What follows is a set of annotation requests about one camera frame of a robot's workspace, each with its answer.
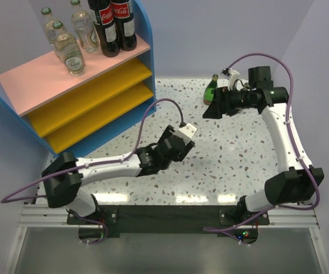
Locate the green glass bottle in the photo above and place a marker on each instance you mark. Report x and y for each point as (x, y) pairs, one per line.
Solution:
(209, 90)

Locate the blue shelf with coloured boards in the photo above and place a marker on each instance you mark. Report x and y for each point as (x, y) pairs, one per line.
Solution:
(63, 112)

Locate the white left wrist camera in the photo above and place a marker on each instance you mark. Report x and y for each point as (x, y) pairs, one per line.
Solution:
(186, 133)

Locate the clear soda bottle shelved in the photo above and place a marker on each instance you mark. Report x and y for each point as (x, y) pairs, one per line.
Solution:
(84, 27)

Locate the cola bottle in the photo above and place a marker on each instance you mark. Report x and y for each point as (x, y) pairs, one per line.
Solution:
(103, 18)
(124, 20)

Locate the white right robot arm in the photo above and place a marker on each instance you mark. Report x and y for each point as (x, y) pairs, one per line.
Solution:
(297, 180)

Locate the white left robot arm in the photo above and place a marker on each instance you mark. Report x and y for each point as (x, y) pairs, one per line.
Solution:
(65, 176)

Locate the clear soda bottle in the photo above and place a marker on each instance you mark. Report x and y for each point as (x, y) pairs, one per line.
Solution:
(49, 31)
(67, 48)

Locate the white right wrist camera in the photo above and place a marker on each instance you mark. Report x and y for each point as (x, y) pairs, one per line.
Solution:
(232, 75)

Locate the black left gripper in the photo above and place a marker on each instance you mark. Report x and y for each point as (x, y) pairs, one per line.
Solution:
(169, 131)

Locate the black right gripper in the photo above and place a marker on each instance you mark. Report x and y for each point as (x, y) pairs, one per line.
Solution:
(222, 101)

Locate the aluminium rail frame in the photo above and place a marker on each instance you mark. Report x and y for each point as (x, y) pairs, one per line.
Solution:
(167, 239)

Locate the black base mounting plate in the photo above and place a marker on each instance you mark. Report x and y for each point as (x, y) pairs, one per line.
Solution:
(112, 221)

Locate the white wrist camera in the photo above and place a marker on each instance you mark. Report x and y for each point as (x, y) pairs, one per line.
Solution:
(232, 75)
(186, 133)

